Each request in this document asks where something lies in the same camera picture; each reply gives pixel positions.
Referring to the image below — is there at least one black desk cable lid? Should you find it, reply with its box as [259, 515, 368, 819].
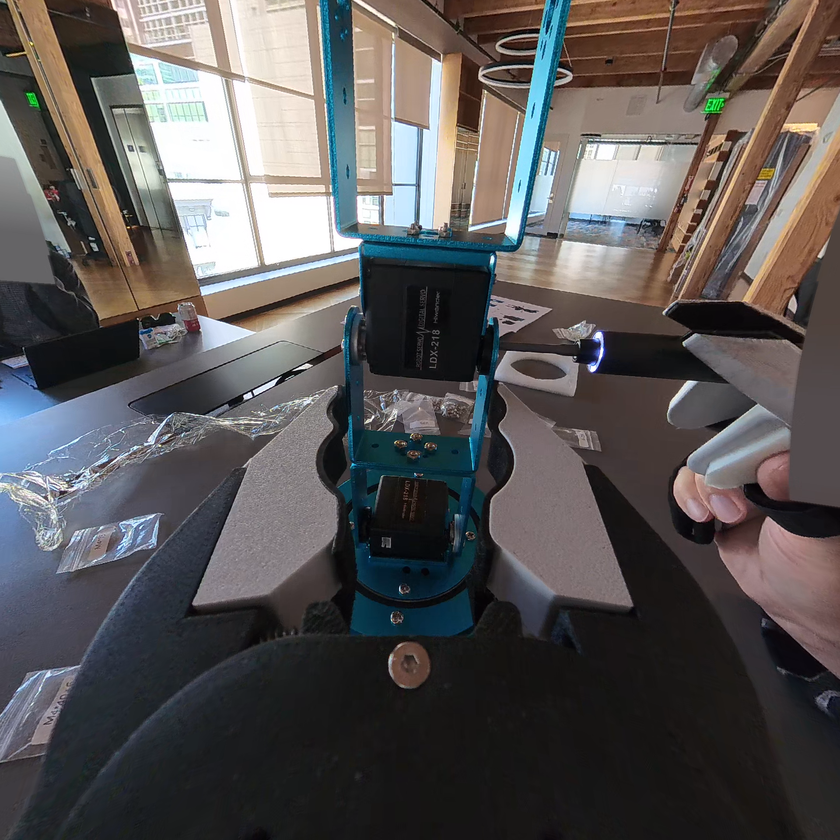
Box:
[129, 341, 324, 417]

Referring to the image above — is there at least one wooden post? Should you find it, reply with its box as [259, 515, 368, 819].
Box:
[679, 0, 815, 299]
[745, 131, 840, 316]

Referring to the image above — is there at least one printed instruction sheet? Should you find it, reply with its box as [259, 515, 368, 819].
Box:
[489, 295, 553, 336]

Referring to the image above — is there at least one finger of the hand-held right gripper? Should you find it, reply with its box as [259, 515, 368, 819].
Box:
[681, 333, 800, 429]
[663, 299, 808, 349]

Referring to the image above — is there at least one blue toy robot arm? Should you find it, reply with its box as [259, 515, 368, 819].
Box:
[319, 0, 572, 636]

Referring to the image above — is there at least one stack of leaning panels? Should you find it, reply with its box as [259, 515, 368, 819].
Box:
[656, 128, 821, 299]

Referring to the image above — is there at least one black electric screwdriver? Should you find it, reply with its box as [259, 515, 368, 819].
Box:
[499, 331, 729, 386]

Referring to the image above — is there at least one narrow beige roller blind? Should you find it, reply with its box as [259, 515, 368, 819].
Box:
[394, 36, 433, 130]

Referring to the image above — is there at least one pale wooden column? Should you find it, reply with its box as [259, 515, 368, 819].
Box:
[433, 52, 483, 231]

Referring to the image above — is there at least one labelled clear plastic bag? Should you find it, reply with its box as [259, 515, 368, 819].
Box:
[57, 513, 163, 574]
[0, 666, 80, 762]

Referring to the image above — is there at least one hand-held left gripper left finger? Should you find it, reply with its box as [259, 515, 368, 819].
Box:
[192, 386, 358, 632]

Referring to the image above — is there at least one large grid window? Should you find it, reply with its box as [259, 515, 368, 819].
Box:
[131, 0, 434, 280]

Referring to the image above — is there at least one large ring ceiling lamp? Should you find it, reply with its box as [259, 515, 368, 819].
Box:
[478, 60, 574, 88]

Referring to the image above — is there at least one cluster of small parts bags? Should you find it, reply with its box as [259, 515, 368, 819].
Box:
[364, 388, 601, 454]

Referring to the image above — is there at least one white foam piece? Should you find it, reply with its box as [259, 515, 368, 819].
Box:
[493, 351, 581, 396]

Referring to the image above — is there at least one small ring ceiling lamp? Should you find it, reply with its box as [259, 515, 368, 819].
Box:
[495, 29, 559, 56]

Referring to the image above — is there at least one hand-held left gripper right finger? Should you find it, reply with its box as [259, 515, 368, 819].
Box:
[486, 384, 635, 639]

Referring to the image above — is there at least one person's right hand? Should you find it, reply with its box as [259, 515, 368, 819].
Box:
[672, 451, 840, 678]

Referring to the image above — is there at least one wide beige roller blind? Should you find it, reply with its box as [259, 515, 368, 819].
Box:
[230, 0, 395, 196]

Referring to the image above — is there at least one silver ceiling duct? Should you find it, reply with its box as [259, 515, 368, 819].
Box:
[682, 34, 739, 112]

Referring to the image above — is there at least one white glass door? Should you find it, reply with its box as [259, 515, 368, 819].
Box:
[525, 134, 572, 237]

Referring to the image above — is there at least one tall beige roller blind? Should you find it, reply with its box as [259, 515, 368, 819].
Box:
[469, 92, 526, 227]

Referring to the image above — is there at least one crumpled clear plastic wrap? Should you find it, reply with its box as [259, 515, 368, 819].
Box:
[0, 387, 339, 552]

